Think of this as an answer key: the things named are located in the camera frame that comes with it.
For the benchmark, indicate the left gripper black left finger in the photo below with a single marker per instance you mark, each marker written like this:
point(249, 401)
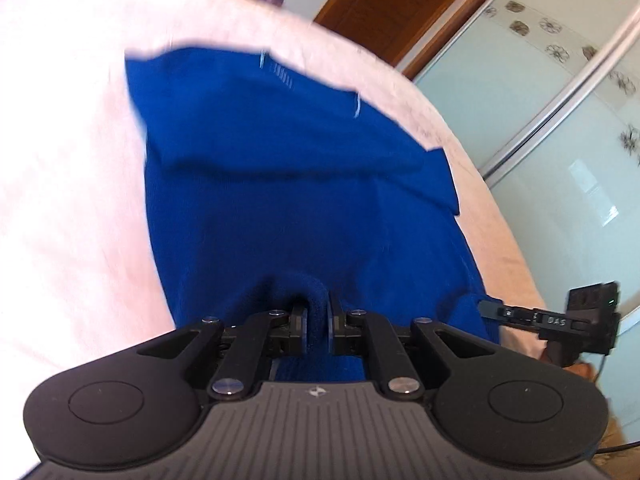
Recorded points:
point(265, 337)

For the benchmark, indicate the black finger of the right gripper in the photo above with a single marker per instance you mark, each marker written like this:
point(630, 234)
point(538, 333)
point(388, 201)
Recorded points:
point(515, 317)

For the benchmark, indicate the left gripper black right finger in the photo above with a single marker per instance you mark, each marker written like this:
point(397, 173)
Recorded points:
point(370, 337)

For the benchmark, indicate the blue beaded knit sweater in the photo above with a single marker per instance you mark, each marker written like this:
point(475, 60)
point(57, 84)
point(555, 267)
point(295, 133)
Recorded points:
point(262, 184)

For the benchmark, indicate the person right hand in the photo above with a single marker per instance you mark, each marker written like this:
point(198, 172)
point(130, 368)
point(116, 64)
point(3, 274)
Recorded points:
point(585, 370)

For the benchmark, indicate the pink bed blanket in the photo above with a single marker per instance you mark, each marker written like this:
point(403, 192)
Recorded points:
point(78, 279)

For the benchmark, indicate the frosted glass wardrobe door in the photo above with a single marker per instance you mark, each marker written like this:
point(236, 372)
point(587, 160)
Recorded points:
point(544, 97)

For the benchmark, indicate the brown wooden door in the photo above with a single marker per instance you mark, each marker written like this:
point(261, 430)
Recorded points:
point(407, 34)

